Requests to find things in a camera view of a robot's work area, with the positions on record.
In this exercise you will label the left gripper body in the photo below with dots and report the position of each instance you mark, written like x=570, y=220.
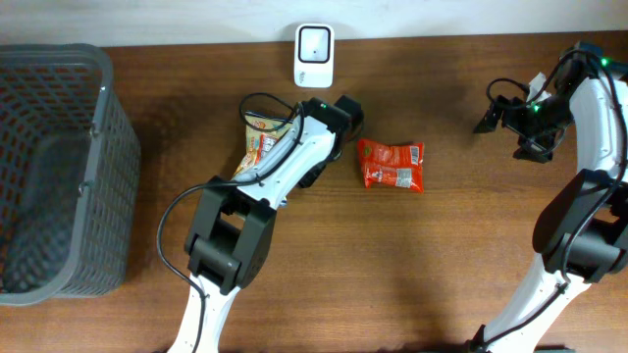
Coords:
x=312, y=176

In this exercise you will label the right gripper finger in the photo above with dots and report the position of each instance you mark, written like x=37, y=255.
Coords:
x=528, y=154
x=489, y=122

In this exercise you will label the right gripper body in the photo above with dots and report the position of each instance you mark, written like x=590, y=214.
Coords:
x=538, y=125

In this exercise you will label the red snack bag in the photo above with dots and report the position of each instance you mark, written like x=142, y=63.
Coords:
x=400, y=166

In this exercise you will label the yellow chip bag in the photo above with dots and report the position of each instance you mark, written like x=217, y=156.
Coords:
x=265, y=133

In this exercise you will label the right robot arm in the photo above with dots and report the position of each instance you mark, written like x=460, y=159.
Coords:
x=581, y=235

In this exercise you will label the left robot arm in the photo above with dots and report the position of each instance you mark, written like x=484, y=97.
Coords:
x=231, y=231

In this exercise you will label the white barcode scanner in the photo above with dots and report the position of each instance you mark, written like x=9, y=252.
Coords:
x=314, y=55

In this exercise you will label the grey plastic basket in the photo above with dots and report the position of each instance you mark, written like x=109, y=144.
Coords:
x=70, y=168

